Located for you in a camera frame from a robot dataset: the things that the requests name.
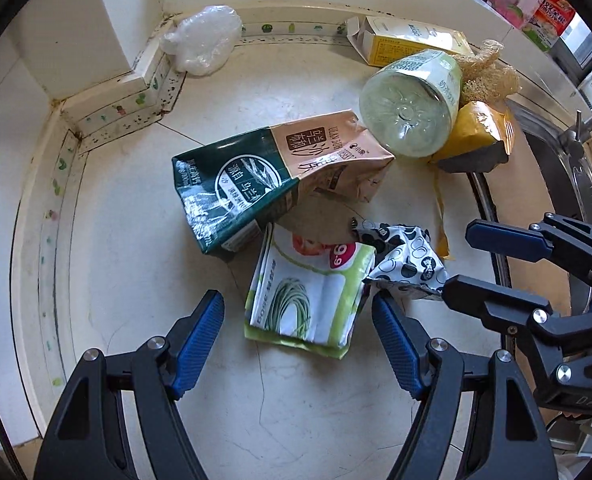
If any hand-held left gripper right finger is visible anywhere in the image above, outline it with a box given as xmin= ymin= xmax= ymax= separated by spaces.
xmin=371 ymin=292 xmax=559 ymax=480

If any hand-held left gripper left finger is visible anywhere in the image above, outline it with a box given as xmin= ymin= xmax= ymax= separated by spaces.
xmin=35 ymin=289 xmax=226 ymax=480

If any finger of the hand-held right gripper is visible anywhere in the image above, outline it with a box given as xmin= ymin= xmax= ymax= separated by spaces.
xmin=465 ymin=211 xmax=592 ymax=281
xmin=442 ymin=274 xmax=592 ymax=382

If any black white spotted wrapper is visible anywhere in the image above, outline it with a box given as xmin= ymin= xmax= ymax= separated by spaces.
xmin=351 ymin=217 xmax=451 ymax=302

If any green white printed packet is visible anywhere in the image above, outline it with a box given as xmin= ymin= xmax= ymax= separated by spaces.
xmin=243 ymin=222 xmax=377 ymax=361

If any yellow snack bag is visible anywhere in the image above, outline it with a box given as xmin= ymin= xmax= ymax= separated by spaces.
xmin=428 ymin=100 xmax=517 ymax=261

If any pale green plastic bottle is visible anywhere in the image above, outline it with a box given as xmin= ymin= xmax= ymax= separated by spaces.
xmin=358 ymin=49 xmax=464 ymax=157

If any green brown milk carton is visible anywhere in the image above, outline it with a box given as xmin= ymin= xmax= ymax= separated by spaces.
xmin=171 ymin=110 xmax=397 ymax=256

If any flat brown cardboard sheet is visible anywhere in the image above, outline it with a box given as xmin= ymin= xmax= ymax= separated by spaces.
xmin=468 ymin=105 xmax=574 ymax=316

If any stainless steel double sink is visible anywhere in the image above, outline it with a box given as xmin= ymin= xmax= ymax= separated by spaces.
xmin=506 ymin=100 xmax=592 ymax=241

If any steel kitchen faucet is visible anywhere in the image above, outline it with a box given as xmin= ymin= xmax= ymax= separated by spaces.
xmin=558 ymin=105 xmax=592 ymax=148

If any beige loofah sponge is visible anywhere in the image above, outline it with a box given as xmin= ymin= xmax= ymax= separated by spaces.
xmin=456 ymin=40 xmax=522 ymax=106

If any dark framed window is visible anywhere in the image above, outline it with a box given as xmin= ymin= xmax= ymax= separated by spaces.
xmin=476 ymin=0 xmax=592 ymax=91

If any yellow white cardboard box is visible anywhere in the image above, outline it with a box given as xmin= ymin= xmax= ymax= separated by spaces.
xmin=346 ymin=15 xmax=474 ymax=68

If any red and green carton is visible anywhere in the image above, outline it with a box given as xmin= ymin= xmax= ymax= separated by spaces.
xmin=523 ymin=0 xmax=577 ymax=53

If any clear plastic bag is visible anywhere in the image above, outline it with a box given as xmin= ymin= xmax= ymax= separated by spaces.
xmin=158 ymin=5 xmax=243 ymax=77

